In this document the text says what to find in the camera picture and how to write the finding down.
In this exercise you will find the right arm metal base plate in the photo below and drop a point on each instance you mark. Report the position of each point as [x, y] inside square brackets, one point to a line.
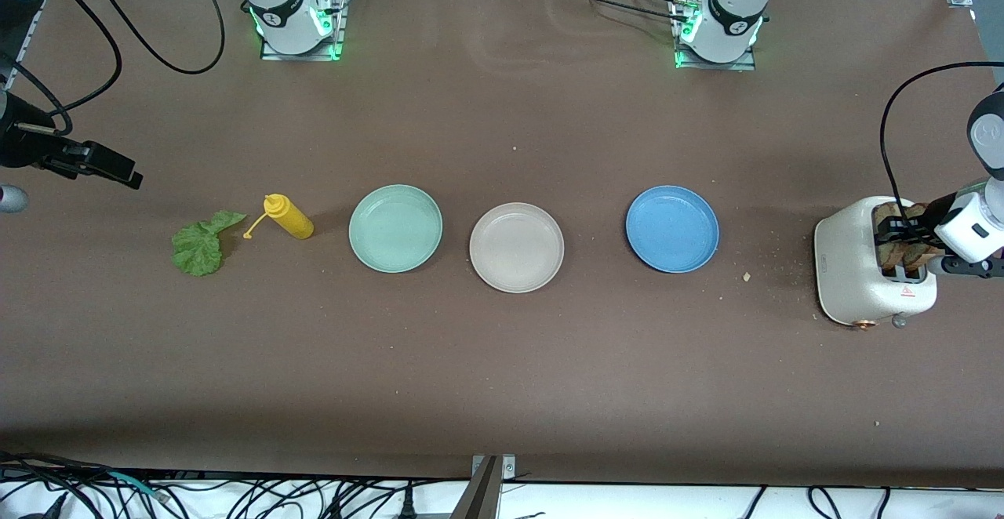
[340, 25]

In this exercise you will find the beige round plate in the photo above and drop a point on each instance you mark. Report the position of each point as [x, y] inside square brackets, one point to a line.
[516, 248]

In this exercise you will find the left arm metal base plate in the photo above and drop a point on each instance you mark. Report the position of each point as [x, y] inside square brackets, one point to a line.
[718, 67]

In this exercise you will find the black power plug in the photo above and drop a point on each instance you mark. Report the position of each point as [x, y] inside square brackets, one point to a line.
[407, 507]

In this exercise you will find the yellow squeeze bottle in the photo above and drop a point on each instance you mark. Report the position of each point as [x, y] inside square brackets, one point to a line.
[292, 219]

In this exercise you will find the grey metal bar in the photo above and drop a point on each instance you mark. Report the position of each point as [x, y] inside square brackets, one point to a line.
[478, 499]

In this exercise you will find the metal table bracket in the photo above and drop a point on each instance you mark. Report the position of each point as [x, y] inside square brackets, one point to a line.
[508, 468]

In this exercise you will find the blue round plate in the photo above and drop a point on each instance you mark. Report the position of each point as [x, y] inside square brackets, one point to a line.
[672, 229]

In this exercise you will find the green lettuce leaf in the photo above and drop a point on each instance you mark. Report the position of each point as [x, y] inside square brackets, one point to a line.
[196, 248]

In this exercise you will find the brown bread slice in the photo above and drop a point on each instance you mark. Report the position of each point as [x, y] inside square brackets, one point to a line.
[925, 256]
[888, 211]

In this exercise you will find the mint green round plate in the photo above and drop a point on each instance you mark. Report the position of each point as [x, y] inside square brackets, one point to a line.
[395, 229]

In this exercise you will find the white two-slot toaster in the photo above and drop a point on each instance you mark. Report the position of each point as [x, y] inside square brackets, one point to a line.
[847, 268]

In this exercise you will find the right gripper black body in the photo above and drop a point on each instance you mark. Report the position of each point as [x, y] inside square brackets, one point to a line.
[17, 147]

